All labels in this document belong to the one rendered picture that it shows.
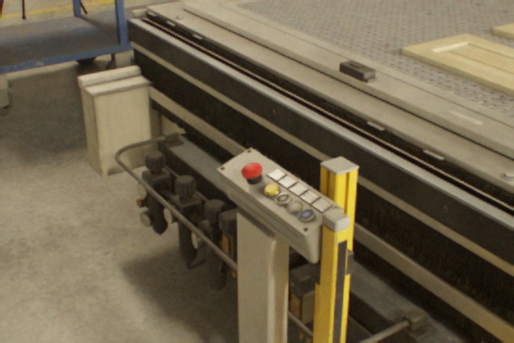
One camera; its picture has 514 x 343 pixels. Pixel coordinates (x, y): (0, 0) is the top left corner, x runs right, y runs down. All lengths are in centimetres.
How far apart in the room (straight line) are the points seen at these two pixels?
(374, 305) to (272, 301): 35
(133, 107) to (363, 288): 125
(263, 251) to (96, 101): 135
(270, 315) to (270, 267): 11
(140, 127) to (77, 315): 70
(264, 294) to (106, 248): 150
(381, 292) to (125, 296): 112
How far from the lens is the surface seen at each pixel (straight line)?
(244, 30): 234
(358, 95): 189
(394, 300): 171
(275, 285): 139
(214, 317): 246
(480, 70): 202
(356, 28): 238
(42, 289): 268
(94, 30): 449
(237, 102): 213
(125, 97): 262
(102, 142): 265
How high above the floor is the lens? 153
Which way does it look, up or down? 27 degrees down
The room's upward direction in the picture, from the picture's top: straight up
